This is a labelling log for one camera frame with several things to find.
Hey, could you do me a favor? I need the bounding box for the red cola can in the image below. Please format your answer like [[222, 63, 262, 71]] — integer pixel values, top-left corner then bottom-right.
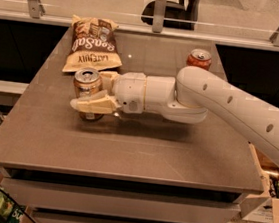
[[186, 48, 212, 70]]

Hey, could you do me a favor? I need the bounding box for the grey drawer cabinet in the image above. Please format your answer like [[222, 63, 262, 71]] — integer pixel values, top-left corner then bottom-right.
[[0, 35, 263, 223]]

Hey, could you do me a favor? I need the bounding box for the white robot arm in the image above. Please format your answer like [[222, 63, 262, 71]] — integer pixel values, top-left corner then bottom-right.
[[70, 66, 279, 167]]

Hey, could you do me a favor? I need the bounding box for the middle metal glass bracket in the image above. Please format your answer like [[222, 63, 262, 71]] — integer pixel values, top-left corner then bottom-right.
[[152, 0, 166, 33]]

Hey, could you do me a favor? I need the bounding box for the sea salt chips bag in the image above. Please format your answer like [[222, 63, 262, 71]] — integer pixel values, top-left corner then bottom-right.
[[63, 15, 122, 73]]

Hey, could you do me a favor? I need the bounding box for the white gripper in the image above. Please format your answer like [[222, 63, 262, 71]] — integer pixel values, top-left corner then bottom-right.
[[70, 71, 146, 115]]

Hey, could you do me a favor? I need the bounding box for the green snack bag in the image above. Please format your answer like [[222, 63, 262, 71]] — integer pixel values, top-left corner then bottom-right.
[[0, 192, 25, 223]]

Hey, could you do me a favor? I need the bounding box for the gold orange soda can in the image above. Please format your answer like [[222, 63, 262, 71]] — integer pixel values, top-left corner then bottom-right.
[[68, 65, 111, 124]]

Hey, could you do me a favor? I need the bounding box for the black office chair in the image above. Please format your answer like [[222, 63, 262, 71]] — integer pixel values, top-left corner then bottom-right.
[[139, 0, 204, 33]]

